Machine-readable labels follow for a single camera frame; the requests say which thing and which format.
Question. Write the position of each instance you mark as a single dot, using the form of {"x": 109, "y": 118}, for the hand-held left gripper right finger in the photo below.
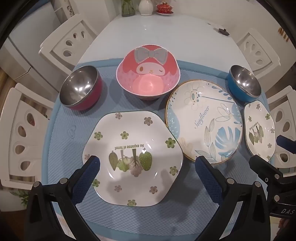
{"x": 208, "y": 183}

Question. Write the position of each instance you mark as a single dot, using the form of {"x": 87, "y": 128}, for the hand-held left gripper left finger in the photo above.
{"x": 84, "y": 183}

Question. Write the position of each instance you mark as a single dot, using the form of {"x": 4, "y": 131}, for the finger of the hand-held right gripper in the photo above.
{"x": 286, "y": 143}
{"x": 263, "y": 165}

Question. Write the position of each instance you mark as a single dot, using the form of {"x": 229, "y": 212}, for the small hexagonal floral plate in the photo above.
{"x": 256, "y": 120}

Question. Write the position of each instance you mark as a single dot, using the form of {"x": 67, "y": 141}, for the large hexagonal floral plate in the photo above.
{"x": 150, "y": 180}

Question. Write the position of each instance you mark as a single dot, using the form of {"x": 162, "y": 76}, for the round blue flower plate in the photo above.
{"x": 203, "y": 111}

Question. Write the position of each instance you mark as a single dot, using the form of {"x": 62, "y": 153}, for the blue steel bowl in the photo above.
{"x": 245, "y": 81}

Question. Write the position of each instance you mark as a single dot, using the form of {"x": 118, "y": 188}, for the red steel bowl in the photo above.
{"x": 78, "y": 88}

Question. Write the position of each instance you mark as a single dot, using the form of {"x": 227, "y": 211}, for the pink cartoon bowl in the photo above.
{"x": 148, "y": 85}

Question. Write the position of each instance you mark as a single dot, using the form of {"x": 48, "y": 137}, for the white dining chair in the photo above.
{"x": 57, "y": 39}
{"x": 261, "y": 41}
{"x": 13, "y": 120}
{"x": 286, "y": 109}

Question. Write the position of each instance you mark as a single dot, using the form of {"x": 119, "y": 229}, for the light blue table mat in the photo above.
{"x": 69, "y": 143}

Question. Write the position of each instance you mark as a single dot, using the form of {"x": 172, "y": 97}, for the orange hanging tassels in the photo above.
{"x": 283, "y": 34}

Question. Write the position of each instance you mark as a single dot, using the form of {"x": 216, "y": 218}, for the black pot lid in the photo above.
{"x": 223, "y": 31}

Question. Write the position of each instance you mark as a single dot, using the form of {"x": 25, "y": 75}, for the white refrigerator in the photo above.
{"x": 20, "y": 58}

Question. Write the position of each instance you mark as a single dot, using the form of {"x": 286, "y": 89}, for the red saucer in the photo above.
{"x": 171, "y": 12}

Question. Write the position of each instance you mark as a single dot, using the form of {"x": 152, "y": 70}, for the glass vase with green stems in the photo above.
{"x": 128, "y": 9}

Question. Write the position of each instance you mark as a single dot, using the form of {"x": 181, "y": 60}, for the red lidded teacup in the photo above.
{"x": 163, "y": 7}

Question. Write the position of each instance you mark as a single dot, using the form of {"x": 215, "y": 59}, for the white ceramic vase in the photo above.
{"x": 145, "y": 8}

